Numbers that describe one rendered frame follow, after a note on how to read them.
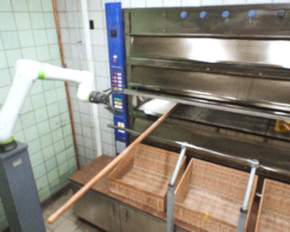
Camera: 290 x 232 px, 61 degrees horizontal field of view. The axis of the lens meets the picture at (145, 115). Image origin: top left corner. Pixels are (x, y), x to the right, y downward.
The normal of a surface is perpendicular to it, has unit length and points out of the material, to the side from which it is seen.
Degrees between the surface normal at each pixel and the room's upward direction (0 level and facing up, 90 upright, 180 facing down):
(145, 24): 90
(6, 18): 90
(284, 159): 70
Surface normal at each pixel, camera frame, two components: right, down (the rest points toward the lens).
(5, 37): 0.86, 0.18
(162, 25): -0.53, 0.39
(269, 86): -0.49, 0.00
